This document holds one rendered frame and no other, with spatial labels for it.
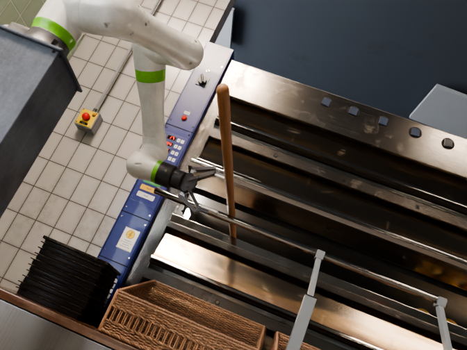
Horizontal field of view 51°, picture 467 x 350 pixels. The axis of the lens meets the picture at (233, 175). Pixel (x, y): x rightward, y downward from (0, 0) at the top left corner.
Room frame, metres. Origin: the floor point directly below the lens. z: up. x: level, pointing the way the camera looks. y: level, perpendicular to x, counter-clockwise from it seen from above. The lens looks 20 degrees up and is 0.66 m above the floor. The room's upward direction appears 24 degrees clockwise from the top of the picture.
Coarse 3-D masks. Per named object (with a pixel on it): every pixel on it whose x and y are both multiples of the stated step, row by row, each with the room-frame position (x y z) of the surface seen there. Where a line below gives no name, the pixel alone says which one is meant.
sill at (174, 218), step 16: (192, 224) 2.31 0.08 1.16; (224, 240) 2.28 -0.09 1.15; (240, 240) 2.27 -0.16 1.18; (272, 256) 2.24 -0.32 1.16; (304, 272) 2.22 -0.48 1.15; (320, 272) 2.21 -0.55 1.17; (352, 288) 2.18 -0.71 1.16; (384, 304) 2.16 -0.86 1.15; (400, 304) 2.15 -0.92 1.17; (432, 320) 2.13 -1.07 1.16; (464, 336) 2.10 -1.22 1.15
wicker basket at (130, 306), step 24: (144, 288) 2.17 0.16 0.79; (168, 288) 2.27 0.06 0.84; (120, 312) 1.83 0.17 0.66; (144, 312) 1.81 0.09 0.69; (168, 312) 1.80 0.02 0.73; (192, 312) 2.23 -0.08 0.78; (216, 312) 2.23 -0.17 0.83; (120, 336) 1.82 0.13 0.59; (144, 336) 1.81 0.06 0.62; (192, 336) 1.78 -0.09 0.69; (216, 336) 1.76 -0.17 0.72; (240, 336) 2.19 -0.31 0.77; (264, 336) 2.03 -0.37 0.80
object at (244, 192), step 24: (216, 192) 2.32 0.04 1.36; (240, 192) 2.21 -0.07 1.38; (264, 192) 2.12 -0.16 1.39; (288, 216) 2.22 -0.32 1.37; (312, 216) 2.12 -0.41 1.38; (336, 216) 2.07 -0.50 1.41; (336, 240) 2.24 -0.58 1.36; (360, 240) 2.14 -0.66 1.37; (384, 240) 2.04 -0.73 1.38; (408, 264) 2.15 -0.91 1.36; (432, 264) 2.05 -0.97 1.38; (456, 264) 1.98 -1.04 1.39
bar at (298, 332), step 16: (160, 192) 1.96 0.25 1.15; (240, 224) 1.90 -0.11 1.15; (288, 240) 1.87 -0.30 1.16; (320, 256) 1.84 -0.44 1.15; (368, 272) 1.82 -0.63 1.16; (400, 288) 1.80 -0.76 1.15; (416, 288) 1.79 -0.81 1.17; (304, 304) 1.63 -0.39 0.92; (304, 320) 1.62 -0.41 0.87; (448, 336) 1.64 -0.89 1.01
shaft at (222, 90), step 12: (228, 96) 1.00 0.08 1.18; (228, 108) 1.06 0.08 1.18; (228, 120) 1.11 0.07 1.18; (228, 132) 1.18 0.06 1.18; (228, 144) 1.25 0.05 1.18; (228, 156) 1.33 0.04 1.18; (228, 168) 1.42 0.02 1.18; (228, 180) 1.53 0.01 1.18; (228, 192) 1.65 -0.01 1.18; (228, 204) 1.80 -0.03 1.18
